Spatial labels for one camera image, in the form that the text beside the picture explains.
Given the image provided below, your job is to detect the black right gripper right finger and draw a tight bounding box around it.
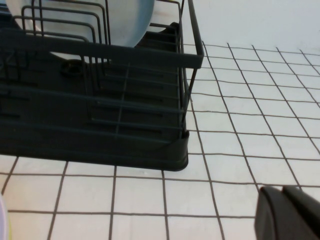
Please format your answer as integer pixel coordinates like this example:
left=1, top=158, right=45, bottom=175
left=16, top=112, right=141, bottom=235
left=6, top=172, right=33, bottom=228
left=282, top=184, right=320, bottom=240

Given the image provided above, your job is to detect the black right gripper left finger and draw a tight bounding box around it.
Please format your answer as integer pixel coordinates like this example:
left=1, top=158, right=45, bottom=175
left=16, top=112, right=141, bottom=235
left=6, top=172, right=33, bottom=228
left=254, top=186, right=310, bottom=240

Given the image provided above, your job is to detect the grey round plate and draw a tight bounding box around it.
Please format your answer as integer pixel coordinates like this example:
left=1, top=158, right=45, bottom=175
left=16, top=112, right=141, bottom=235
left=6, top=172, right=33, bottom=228
left=4, top=0, right=156, bottom=63

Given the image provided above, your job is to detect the white grid pattern table cover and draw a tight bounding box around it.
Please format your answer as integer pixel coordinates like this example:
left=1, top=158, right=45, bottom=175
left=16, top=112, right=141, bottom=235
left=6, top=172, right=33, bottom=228
left=0, top=41, right=320, bottom=240

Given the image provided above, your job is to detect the black plastic drip tray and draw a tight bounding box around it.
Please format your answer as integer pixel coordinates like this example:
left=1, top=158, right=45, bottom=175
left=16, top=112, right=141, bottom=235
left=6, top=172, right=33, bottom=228
left=0, top=22, right=190, bottom=172

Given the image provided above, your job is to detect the black wire dish rack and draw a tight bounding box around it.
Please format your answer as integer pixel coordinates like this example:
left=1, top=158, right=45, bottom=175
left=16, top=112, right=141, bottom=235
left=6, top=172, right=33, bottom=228
left=0, top=0, right=205, bottom=151

